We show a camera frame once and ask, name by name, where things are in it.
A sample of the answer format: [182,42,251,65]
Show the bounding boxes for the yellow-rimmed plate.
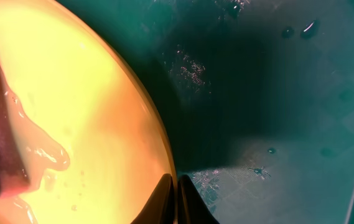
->
[0,1,175,223]

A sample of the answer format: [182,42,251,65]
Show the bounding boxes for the teal plastic tray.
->
[62,0,354,223]

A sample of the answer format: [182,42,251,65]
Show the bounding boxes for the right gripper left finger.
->
[131,174,174,224]

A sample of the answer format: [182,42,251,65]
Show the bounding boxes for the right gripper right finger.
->
[177,175,219,224]

